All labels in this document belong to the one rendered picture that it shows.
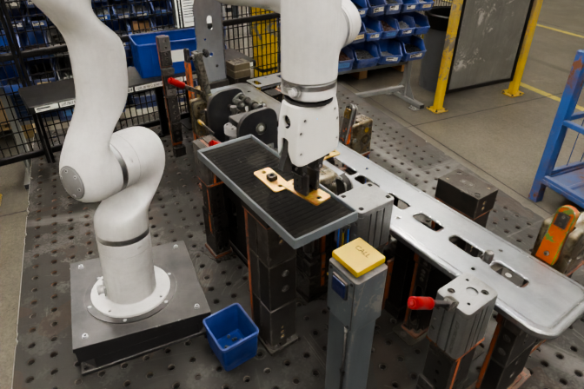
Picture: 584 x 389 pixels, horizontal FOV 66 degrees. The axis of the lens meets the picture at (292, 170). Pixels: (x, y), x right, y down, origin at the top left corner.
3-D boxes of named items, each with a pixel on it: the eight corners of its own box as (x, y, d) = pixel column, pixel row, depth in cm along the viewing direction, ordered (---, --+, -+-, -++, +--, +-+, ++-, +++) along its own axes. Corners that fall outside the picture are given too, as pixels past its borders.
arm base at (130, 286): (96, 329, 103) (82, 266, 95) (87, 277, 118) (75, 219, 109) (178, 304, 111) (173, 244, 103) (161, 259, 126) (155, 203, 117)
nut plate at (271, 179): (291, 187, 87) (291, 181, 86) (275, 193, 85) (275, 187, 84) (268, 168, 92) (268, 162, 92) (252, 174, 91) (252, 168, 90)
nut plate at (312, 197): (331, 197, 77) (332, 191, 76) (316, 206, 74) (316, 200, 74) (296, 178, 82) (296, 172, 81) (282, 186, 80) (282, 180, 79)
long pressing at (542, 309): (606, 292, 86) (609, 286, 86) (542, 351, 75) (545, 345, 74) (245, 82, 183) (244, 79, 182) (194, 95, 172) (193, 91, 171)
